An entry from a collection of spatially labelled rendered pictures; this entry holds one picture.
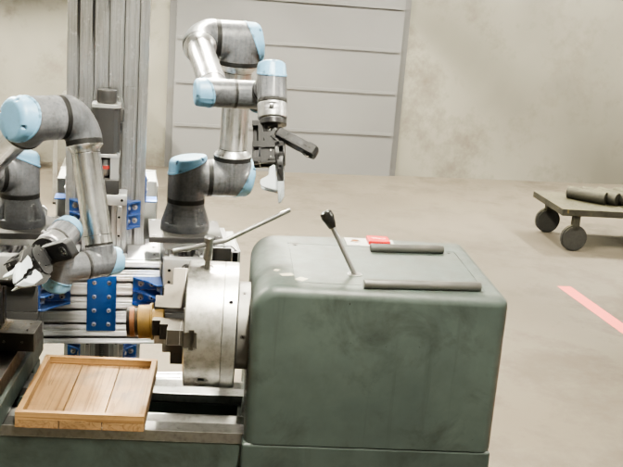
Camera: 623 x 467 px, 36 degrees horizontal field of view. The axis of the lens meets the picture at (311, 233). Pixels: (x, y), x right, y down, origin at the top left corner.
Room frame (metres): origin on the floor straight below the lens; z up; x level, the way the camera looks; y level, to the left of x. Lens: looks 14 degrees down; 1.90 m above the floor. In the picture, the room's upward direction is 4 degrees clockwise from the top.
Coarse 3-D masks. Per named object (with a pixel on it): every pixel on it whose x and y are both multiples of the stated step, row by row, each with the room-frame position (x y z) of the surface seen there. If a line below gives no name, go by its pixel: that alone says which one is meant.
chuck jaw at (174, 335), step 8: (160, 320) 2.18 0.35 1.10; (168, 320) 2.18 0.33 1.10; (176, 320) 2.19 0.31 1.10; (152, 328) 2.17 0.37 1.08; (160, 328) 2.14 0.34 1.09; (168, 328) 2.11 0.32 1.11; (176, 328) 2.12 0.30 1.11; (160, 336) 2.14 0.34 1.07; (168, 336) 2.10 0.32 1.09; (176, 336) 2.10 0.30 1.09; (184, 336) 2.09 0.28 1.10; (192, 336) 2.09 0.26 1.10; (168, 344) 2.10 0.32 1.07; (176, 344) 2.10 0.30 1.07; (184, 344) 2.09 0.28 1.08; (192, 344) 2.09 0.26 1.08
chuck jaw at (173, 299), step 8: (176, 272) 2.29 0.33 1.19; (184, 272) 2.29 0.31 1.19; (176, 280) 2.28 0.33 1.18; (184, 280) 2.28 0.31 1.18; (168, 288) 2.26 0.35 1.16; (176, 288) 2.27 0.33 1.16; (184, 288) 2.27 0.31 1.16; (160, 296) 2.25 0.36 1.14; (168, 296) 2.25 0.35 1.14; (176, 296) 2.25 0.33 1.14; (184, 296) 2.26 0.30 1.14; (160, 304) 2.24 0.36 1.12; (168, 304) 2.24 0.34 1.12; (176, 304) 2.24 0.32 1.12; (184, 304) 2.24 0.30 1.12
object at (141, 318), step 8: (152, 304) 2.23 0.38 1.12; (128, 312) 2.20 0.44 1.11; (136, 312) 2.21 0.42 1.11; (144, 312) 2.20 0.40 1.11; (152, 312) 2.21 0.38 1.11; (160, 312) 2.22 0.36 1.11; (128, 320) 2.19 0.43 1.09; (136, 320) 2.19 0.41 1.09; (144, 320) 2.19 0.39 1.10; (152, 320) 2.20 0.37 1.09; (128, 328) 2.19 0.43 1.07; (136, 328) 2.19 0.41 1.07; (144, 328) 2.19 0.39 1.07; (128, 336) 2.21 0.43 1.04; (144, 336) 2.20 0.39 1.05; (152, 336) 2.19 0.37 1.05
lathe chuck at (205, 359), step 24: (192, 264) 2.22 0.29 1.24; (216, 264) 2.24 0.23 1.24; (192, 288) 2.14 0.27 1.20; (216, 288) 2.15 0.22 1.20; (192, 312) 2.10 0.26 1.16; (216, 312) 2.11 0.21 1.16; (216, 336) 2.09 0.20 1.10; (192, 360) 2.09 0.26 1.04; (216, 360) 2.09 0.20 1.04; (192, 384) 2.14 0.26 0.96; (216, 384) 2.14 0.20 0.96
